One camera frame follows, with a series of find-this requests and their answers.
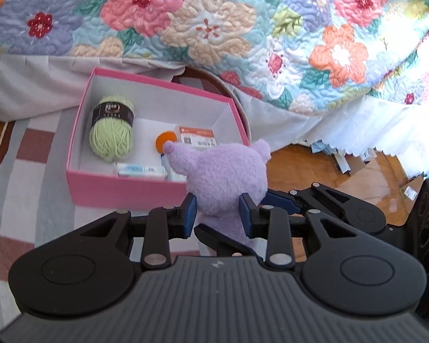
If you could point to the orange label clear plastic box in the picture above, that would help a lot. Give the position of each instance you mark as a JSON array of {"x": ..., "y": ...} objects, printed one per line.
[{"x": 196, "y": 137}]

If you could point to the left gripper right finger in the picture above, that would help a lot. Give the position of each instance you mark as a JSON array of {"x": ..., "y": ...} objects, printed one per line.
[{"x": 273, "y": 225}]

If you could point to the orange sponge ball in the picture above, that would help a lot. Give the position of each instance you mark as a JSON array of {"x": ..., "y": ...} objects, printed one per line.
[{"x": 162, "y": 138}]

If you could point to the pink cardboard storage box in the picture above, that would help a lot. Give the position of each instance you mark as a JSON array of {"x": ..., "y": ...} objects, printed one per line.
[{"x": 159, "y": 106}]

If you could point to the floral quilted bedspread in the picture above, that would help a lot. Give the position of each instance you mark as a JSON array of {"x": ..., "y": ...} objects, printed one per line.
[{"x": 352, "y": 74}]

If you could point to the checkered plush floor rug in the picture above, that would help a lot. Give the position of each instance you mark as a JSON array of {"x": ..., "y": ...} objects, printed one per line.
[{"x": 35, "y": 203}]

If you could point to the green yarn ball black label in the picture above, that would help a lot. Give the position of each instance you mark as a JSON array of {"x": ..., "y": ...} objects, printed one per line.
[{"x": 111, "y": 129}]

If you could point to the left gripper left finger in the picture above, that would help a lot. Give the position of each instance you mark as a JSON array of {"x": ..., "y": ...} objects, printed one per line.
[{"x": 162, "y": 225}]

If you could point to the purple plush bear toy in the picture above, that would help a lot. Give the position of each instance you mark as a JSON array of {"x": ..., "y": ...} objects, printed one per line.
[{"x": 217, "y": 177}]

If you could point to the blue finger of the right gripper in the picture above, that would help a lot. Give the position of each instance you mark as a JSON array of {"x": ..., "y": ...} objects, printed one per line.
[
  {"x": 282, "y": 200},
  {"x": 222, "y": 245}
]

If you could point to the blue wet wipes pack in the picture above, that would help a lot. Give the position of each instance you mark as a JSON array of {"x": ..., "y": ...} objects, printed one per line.
[{"x": 171, "y": 175}]

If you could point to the papers under bed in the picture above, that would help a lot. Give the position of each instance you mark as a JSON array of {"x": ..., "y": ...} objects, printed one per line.
[{"x": 371, "y": 175}]

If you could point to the white tissue pack bear print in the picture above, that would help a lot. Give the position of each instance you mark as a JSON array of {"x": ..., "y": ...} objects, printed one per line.
[{"x": 134, "y": 170}]

